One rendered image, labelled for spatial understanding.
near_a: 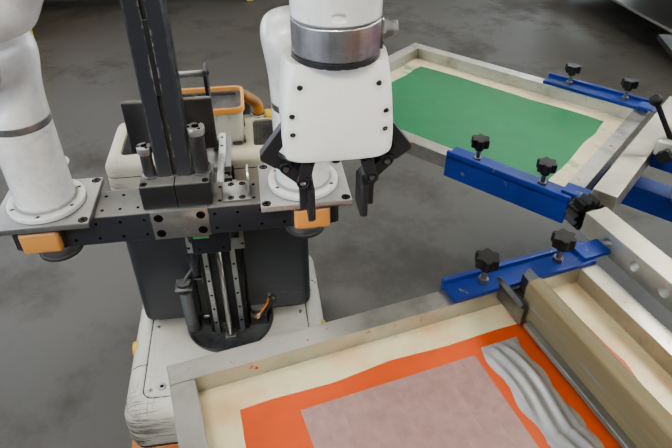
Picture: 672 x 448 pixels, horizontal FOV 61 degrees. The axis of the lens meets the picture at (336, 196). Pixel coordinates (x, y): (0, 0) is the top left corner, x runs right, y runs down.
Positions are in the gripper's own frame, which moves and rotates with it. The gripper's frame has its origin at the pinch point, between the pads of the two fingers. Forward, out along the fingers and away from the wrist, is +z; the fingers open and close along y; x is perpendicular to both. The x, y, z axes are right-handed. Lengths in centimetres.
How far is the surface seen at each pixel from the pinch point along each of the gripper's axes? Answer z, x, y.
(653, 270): 35, -18, -58
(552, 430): 42, 4, -31
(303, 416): 43.0, -4.3, 4.3
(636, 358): 43, -7, -51
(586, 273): 40, -24, -50
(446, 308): 40.1, -19.4, -22.2
